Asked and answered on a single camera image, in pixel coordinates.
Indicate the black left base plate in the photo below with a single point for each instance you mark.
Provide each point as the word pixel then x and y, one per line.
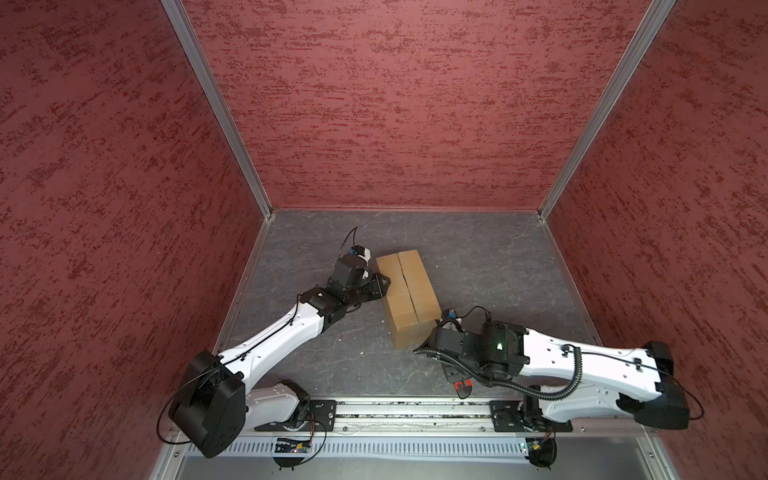
pixel 312 414

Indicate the aluminium left corner post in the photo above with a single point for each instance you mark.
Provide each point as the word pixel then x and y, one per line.
pixel 184 31

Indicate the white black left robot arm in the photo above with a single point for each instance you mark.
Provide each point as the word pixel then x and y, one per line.
pixel 217 398

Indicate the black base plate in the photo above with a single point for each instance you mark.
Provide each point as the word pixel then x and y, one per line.
pixel 312 414
pixel 518 416

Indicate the controller board with wires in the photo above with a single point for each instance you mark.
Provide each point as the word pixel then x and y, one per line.
pixel 542 451
pixel 293 447

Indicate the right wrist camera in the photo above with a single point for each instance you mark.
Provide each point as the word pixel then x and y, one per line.
pixel 450 315

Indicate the right controller board with wires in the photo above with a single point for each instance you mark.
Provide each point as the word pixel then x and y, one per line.
pixel 542 451

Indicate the brown cardboard express box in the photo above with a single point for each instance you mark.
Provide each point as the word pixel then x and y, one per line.
pixel 411 306

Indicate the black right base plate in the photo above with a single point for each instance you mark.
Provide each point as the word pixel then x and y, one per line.
pixel 518 416

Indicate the left controller board with wires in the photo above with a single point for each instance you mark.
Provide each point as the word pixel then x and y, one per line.
pixel 293 447

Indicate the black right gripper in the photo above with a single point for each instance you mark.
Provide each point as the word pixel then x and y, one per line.
pixel 453 373

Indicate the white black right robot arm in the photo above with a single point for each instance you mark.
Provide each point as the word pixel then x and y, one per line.
pixel 559 381

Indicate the white slotted cable duct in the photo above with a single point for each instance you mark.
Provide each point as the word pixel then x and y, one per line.
pixel 483 449

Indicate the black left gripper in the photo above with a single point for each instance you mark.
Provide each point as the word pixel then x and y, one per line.
pixel 378 291

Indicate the aluminium front rail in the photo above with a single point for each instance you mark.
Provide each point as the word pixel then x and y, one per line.
pixel 429 416

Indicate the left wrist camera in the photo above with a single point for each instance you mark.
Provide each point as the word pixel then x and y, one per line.
pixel 361 252

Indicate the aluminium right corner post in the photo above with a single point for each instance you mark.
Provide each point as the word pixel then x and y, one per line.
pixel 645 33

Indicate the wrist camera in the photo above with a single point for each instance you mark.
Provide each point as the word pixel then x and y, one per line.
pixel 361 252
pixel 450 315

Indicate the aluminium corner post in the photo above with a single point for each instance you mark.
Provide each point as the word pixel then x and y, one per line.
pixel 184 31
pixel 645 33

